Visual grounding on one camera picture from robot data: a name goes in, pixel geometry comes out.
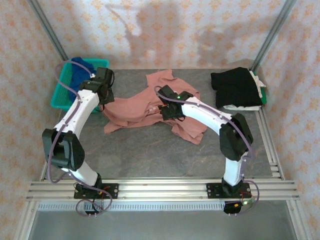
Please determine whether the pink printed t-shirt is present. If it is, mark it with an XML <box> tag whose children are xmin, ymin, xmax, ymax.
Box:
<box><xmin>102</xmin><ymin>69</ymin><xmax>208</xmax><ymax>145</ymax></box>

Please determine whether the blue t-shirt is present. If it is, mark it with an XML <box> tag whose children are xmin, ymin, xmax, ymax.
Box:
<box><xmin>68</xmin><ymin>56</ymin><xmax>97</xmax><ymax>101</ymax></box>

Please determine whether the green plastic basket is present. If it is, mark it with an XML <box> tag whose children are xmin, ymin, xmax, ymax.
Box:
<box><xmin>50</xmin><ymin>58</ymin><xmax>110</xmax><ymax>115</ymax></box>

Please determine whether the black folded t-shirt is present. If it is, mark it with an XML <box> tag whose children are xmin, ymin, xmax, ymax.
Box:
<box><xmin>210</xmin><ymin>66</ymin><xmax>263</xmax><ymax>109</ymax></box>

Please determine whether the white folded t-shirt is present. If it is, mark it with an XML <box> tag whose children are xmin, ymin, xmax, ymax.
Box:
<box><xmin>223</xmin><ymin>70</ymin><xmax>267</xmax><ymax>112</ymax></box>

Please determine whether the green folded t-shirt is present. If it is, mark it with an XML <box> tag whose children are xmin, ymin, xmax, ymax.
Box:
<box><xmin>252</xmin><ymin>71</ymin><xmax>268</xmax><ymax>105</ymax></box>

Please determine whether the black connector board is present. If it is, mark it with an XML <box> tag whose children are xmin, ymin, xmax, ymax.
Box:
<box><xmin>223</xmin><ymin>199</ymin><xmax>257</xmax><ymax>216</ymax></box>

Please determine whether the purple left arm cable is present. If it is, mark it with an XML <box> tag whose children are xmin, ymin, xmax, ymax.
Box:
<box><xmin>47</xmin><ymin>60</ymin><xmax>113</xmax><ymax>218</ymax></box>

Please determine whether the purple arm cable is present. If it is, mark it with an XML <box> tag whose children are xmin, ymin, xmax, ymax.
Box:
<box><xmin>153</xmin><ymin>85</ymin><xmax>262</xmax><ymax>216</ymax></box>
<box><xmin>47</xmin><ymin>60</ymin><xmax>113</xmax><ymax>218</ymax></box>

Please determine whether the long aluminium mounting rail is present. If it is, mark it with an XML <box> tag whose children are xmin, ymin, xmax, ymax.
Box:
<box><xmin>26</xmin><ymin>178</ymin><xmax>300</xmax><ymax>202</ymax></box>

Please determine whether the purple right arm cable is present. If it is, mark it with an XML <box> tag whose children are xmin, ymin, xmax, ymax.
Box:
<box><xmin>153</xmin><ymin>85</ymin><xmax>262</xmax><ymax>216</ymax></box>

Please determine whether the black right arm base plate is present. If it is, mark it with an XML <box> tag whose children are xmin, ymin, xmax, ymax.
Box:
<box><xmin>206</xmin><ymin>182</ymin><xmax>251</xmax><ymax>200</ymax></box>

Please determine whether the aluminium frame post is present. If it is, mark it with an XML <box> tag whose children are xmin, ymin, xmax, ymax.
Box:
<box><xmin>250</xmin><ymin>0</ymin><xmax>297</xmax><ymax>72</ymax></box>
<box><xmin>26</xmin><ymin>0</ymin><xmax>69</xmax><ymax>62</ymax></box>

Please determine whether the grey slotted cable duct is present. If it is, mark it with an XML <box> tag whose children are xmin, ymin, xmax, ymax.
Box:
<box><xmin>37</xmin><ymin>201</ymin><xmax>227</xmax><ymax>211</ymax></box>

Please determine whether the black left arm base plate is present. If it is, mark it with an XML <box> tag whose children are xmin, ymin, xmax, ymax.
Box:
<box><xmin>73</xmin><ymin>183</ymin><xmax>120</xmax><ymax>200</ymax></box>

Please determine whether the aluminium frame leg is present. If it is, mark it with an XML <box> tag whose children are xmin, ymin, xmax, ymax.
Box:
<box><xmin>286</xmin><ymin>199</ymin><xmax>313</xmax><ymax>240</ymax></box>
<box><xmin>13</xmin><ymin>201</ymin><xmax>38</xmax><ymax>240</ymax></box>

